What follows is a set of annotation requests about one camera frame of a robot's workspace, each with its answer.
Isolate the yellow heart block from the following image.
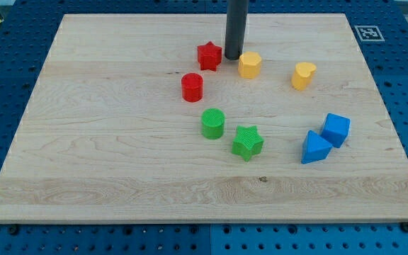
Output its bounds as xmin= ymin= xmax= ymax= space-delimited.
xmin=291 ymin=62 xmax=317 ymax=91

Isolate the green star block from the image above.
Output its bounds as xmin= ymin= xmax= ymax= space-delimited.
xmin=232 ymin=125 xmax=264 ymax=162

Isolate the white fiducial marker tag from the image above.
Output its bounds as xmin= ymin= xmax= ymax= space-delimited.
xmin=355 ymin=25 xmax=385 ymax=42

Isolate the red cylinder block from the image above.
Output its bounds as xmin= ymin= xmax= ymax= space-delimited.
xmin=181 ymin=73 xmax=203 ymax=102

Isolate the yellow hexagon block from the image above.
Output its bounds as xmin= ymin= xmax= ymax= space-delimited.
xmin=238 ymin=52 xmax=262 ymax=79

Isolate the red star block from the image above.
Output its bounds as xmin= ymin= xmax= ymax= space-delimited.
xmin=197 ymin=41 xmax=222 ymax=72

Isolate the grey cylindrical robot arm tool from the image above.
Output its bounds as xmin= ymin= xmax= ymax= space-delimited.
xmin=225 ymin=0 xmax=249 ymax=60

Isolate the blue cube block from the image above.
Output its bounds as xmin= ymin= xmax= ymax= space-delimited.
xmin=321 ymin=113 xmax=351 ymax=148

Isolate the blue triangle block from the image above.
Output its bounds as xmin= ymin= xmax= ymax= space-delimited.
xmin=301 ymin=130 xmax=333 ymax=164

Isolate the green cylinder block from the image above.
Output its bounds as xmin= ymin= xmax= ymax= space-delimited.
xmin=201 ymin=108 xmax=225 ymax=140

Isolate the light wooden board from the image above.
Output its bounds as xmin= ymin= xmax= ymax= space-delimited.
xmin=0 ymin=13 xmax=408 ymax=224

